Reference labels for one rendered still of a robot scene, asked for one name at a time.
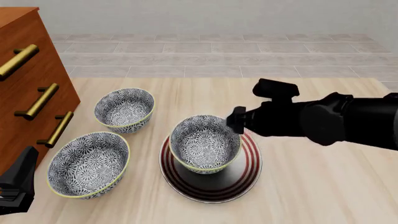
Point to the plate with red rings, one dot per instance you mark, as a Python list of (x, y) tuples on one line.
[(214, 186)]

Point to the medium patterned bowl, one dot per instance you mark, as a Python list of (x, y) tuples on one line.
[(203, 149)]

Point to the large patterned bowl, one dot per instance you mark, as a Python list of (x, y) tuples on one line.
[(87, 168)]

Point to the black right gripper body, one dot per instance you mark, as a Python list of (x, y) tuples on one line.
[(236, 121)]

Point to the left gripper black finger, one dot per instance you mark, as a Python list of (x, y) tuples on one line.
[(26, 165)]

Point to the wooden cabinet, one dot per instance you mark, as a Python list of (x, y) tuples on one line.
[(21, 98)]

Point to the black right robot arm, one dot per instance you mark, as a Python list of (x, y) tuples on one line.
[(342, 123)]

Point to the small patterned bowl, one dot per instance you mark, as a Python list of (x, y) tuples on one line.
[(122, 112)]

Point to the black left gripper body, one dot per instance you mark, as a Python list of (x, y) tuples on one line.
[(15, 198)]

